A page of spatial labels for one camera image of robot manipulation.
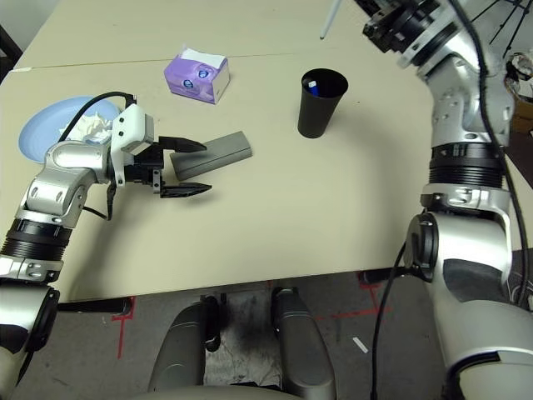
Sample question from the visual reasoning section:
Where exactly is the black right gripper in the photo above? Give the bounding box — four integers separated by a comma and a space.
361, 0, 422, 53

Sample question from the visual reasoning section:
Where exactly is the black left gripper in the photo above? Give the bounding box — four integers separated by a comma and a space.
124, 135, 214, 200

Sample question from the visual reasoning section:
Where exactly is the grey glasses case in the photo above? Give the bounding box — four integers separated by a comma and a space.
169, 131, 254, 182

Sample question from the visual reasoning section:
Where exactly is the white tissue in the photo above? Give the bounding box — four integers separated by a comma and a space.
57, 111, 113, 145

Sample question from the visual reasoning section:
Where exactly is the blue plate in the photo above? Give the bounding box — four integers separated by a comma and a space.
19, 95, 120, 163

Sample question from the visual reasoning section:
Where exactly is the purple tissue box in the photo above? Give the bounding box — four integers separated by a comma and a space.
162, 42, 231, 105

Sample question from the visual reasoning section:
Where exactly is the black tripod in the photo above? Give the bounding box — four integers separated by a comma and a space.
470, 0, 533, 59

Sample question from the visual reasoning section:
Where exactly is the black cup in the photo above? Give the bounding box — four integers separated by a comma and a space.
297, 67, 349, 139

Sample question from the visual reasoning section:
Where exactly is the crumpled white paper trash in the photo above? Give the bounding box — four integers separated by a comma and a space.
503, 52, 533, 101

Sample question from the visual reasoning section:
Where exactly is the black table foot bar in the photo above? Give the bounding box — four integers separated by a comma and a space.
56, 297, 135, 315
360, 268, 407, 287

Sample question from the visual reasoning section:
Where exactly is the cardboard box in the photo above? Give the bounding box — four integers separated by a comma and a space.
510, 97, 533, 135

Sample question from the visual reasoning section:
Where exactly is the grey robot left leg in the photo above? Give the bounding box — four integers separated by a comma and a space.
147, 302, 220, 393

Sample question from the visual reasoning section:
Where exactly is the grey robot leg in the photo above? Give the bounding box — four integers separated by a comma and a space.
147, 302, 220, 393
271, 287, 336, 400

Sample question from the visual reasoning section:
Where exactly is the black-framed side table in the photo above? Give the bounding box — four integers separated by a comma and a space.
0, 24, 24, 63

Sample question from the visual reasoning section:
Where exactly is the grey robot right leg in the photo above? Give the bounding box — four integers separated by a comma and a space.
271, 287, 336, 400

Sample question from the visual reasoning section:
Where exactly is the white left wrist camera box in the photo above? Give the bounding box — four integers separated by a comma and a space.
108, 103, 156, 187

